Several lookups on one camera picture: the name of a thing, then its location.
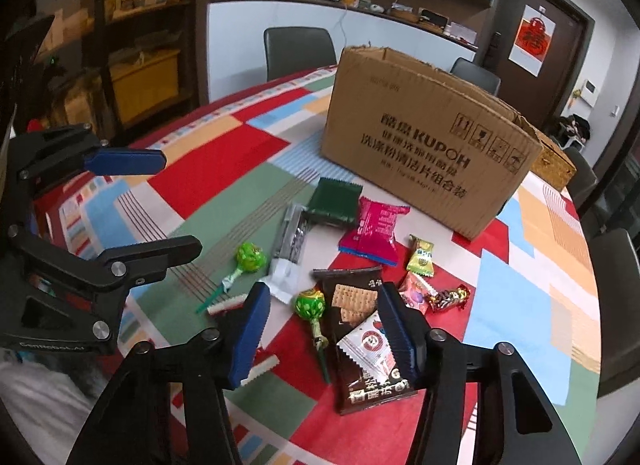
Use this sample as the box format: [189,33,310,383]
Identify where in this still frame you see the pink snack packet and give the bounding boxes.
[338,196,411,267]

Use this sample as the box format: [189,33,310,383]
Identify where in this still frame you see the silver grey snack packet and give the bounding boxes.
[260,202,313,305]

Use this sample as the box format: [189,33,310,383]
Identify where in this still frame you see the dark green snack packet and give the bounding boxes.
[306,176,363,231]

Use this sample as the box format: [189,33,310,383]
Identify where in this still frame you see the red gold candy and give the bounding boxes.
[427,282,472,315]

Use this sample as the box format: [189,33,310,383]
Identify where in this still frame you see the grey chair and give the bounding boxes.
[582,229,636,396]
[562,145,599,206]
[450,58,502,96]
[263,26,337,82]

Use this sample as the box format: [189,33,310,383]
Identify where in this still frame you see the green lollipop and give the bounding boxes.
[294,287,333,386]
[196,242,271,315]

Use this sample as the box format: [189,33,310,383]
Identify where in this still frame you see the brown cardboard box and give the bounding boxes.
[321,44,543,240]

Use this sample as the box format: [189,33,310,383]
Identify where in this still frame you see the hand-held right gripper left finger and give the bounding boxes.
[65,281,272,465]

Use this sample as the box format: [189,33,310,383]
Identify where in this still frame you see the wicker basket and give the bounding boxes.
[530,126,578,192]

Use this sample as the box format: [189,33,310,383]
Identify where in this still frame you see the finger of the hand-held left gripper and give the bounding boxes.
[7,124,168,196]
[7,224,203,292]

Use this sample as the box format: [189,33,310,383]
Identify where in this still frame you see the red white door poster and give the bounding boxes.
[509,4,557,77]

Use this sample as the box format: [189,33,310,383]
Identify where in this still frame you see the white red snack packet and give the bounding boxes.
[336,310,408,386]

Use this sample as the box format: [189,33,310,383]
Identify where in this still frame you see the black bag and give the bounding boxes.
[555,114,592,148]

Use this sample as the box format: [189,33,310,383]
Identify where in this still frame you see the pink candy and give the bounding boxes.
[397,272,433,316]

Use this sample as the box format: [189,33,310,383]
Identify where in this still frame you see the dark shelf unit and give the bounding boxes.
[82,0,201,141]

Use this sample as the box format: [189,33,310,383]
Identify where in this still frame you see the yellow green candy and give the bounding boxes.
[406,234,436,278]

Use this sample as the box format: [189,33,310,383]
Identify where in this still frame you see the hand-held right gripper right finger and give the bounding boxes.
[377,282,583,465]

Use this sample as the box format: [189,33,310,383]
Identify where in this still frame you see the brown biscuit packet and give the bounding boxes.
[312,267,418,416]

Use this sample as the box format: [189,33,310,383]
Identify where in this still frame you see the white cabinet counter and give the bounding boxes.
[197,0,481,106]

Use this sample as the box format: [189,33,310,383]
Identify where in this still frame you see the red white-edged snack packet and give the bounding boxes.
[207,292,280,387]

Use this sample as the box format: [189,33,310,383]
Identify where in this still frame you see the colourful patchwork tablecloth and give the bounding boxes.
[30,65,601,465]

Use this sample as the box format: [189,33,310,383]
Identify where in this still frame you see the dark wooden door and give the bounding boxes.
[482,0,596,131]

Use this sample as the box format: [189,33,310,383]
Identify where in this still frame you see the yellow crate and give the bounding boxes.
[109,49,181,126]

